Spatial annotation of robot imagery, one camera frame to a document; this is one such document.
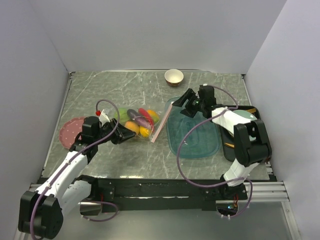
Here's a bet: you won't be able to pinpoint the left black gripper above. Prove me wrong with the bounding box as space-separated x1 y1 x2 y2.
94 117 136 145

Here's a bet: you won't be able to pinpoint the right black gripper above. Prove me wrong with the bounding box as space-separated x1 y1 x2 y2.
172 88 205 119

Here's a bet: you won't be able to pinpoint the orange fruit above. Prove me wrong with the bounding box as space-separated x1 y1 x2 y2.
124 121 140 135

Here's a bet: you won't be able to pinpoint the pale green cabbage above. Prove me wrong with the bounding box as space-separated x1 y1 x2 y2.
114 107 130 126

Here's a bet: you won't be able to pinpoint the yellow lemon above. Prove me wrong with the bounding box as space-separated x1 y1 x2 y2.
139 126 152 138

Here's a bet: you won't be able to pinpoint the purple eggplant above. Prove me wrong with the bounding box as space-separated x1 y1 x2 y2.
134 116 153 129

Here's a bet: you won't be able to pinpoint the clear zip top bag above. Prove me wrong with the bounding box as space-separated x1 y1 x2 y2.
110 101 173 143

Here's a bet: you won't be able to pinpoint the yellow green mango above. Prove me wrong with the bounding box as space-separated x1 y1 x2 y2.
147 109 160 124

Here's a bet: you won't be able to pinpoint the red chili pepper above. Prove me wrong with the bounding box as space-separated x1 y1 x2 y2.
138 108 155 126

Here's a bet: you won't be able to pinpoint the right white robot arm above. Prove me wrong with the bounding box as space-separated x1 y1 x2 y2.
172 84 272 199

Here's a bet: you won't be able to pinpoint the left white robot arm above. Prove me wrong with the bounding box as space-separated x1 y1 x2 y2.
17 116 137 240

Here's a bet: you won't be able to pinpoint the teal plastic food tray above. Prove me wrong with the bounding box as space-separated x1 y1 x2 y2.
166 106 221 159

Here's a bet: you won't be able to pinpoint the beige ceramic bowl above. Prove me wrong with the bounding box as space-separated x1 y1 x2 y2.
164 69 184 87

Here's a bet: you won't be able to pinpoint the pink plate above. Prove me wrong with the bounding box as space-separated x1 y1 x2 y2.
59 116 85 149

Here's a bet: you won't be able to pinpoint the black serving tray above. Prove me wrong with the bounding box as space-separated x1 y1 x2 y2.
211 105 272 167

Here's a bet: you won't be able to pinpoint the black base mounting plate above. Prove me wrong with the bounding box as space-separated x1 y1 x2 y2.
69 174 248 216

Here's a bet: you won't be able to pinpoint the light green plate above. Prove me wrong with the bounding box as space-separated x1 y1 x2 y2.
233 109 257 142

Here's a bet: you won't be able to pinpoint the wooden chopsticks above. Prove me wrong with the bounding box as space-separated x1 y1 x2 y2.
246 108 257 114

